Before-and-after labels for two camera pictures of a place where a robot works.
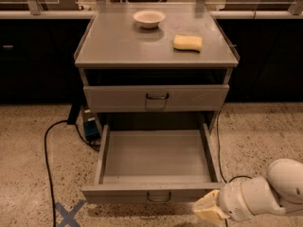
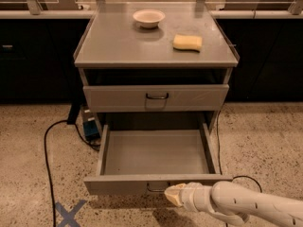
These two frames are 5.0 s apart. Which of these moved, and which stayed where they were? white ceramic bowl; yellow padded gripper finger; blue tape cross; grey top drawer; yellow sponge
Moved: yellow padded gripper finger
Stayed: grey top drawer; white ceramic bowl; yellow sponge; blue tape cross
